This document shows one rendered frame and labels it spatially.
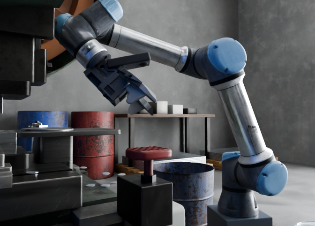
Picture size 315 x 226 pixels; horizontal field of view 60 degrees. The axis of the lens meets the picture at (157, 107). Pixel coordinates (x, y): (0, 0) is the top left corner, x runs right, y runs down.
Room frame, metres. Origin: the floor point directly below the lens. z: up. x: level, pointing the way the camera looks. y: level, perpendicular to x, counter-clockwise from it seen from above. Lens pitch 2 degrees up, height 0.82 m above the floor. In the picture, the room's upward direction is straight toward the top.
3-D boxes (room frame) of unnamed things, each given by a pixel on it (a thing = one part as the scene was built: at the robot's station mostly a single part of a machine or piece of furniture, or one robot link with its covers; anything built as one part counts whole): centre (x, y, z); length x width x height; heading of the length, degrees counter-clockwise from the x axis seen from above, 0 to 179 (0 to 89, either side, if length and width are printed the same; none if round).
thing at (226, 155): (1.06, -0.31, 0.62); 0.13 x 0.12 x 0.14; 20
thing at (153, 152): (0.47, 0.02, 0.72); 0.07 x 0.06 x 0.08; 122
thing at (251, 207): (1.07, -0.31, 0.50); 0.15 x 0.15 x 0.10
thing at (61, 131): (0.72, 0.24, 0.72); 0.25 x 0.14 x 0.14; 122
